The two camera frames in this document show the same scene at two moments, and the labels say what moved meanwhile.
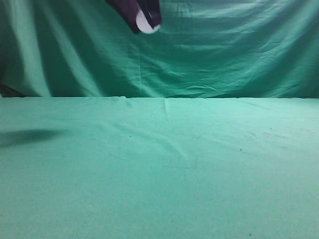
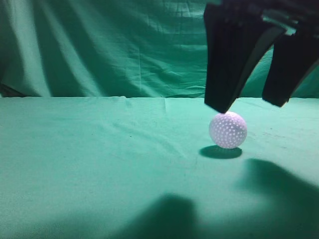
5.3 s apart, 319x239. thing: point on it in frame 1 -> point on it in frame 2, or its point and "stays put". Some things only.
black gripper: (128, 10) -> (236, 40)
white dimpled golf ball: (143, 24) -> (228, 130)
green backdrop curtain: (203, 49) stays put
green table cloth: (121, 168) stays put
